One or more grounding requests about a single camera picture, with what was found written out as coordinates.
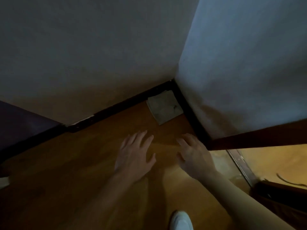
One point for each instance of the person's left hand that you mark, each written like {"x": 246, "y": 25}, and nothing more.
{"x": 134, "y": 160}

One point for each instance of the wooden door frame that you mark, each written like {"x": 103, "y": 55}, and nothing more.
{"x": 259, "y": 137}

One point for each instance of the metal door threshold strip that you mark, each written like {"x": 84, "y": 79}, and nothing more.
{"x": 242, "y": 167}

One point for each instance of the person's right forearm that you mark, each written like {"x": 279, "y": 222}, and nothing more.
{"x": 239, "y": 206}

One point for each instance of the person's right hand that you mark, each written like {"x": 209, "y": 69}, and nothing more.
{"x": 196, "y": 160}

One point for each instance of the grey cleaning cloth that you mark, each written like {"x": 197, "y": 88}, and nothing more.
{"x": 164, "y": 107}

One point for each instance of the bed with dark blue mattress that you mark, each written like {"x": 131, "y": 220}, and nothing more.
{"x": 3, "y": 182}

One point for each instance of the white shoe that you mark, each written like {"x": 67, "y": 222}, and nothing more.
{"x": 181, "y": 221}

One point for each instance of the person's left forearm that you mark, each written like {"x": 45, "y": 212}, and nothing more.
{"x": 108, "y": 203}

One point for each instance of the black baseboard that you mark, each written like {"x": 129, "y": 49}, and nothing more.
{"x": 192, "y": 117}
{"x": 31, "y": 143}
{"x": 120, "y": 108}

